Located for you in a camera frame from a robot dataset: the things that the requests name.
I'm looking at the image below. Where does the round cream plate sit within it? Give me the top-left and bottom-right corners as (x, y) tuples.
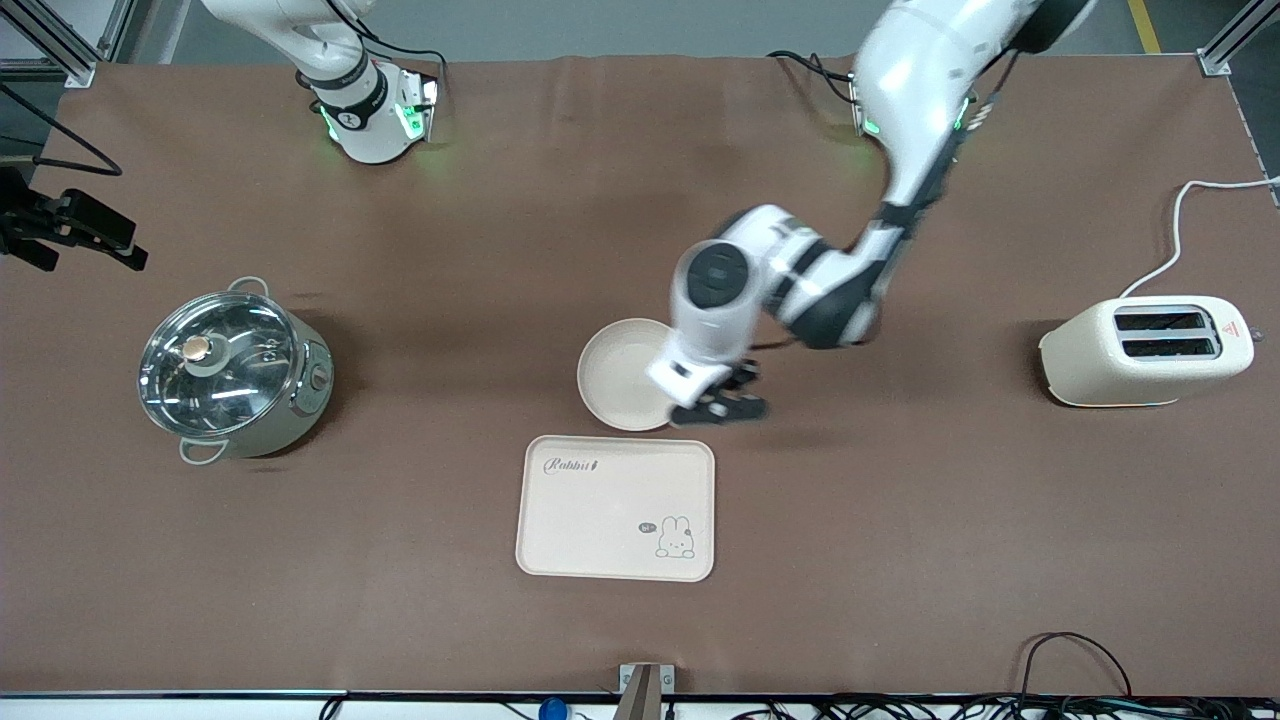
(576, 318), (684, 434)

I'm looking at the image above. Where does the cream rabbit print tray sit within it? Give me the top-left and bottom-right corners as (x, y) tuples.
(515, 435), (717, 584)

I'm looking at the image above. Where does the glass pot lid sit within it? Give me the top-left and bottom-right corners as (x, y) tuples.
(138, 291), (305, 439)

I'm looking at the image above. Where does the steel electric cooking pot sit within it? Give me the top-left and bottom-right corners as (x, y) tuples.
(138, 277), (336, 467)

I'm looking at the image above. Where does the brown table mat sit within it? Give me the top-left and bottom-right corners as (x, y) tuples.
(0, 52), (1280, 698)

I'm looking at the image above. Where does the cream two-slot toaster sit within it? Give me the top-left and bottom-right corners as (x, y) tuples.
(1038, 295), (1256, 409)

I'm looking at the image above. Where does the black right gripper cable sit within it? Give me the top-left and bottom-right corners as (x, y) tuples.
(0, 83), (124, 178)

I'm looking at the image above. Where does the aluminium frame post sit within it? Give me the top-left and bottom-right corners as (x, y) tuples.
(0, 0), (137, 89)
(1197, 0), (1280, 78)

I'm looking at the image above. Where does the silver metal bracket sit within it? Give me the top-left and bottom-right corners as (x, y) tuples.
(619, 663), (675, 720)

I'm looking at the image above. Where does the black left arm base cable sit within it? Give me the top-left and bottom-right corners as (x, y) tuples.
(767, 49), (863, 107)

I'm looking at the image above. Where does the black arm base cable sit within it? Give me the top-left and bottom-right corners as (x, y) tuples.
(767, 49), (863, 107)
(320, 0), (448, 101)

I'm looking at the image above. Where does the black cable bundle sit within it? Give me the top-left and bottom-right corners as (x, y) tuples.
(730, 693), (1280, 720)

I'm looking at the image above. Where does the black right arm base cable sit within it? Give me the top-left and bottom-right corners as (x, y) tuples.
(320, 0), (448, 101)

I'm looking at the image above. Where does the black looped cable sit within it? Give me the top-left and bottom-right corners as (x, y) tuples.
(1019, 631), (1133, 701)

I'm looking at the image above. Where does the white toaster power cord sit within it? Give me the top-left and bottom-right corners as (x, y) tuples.
(1118, 175), (1280, 300)

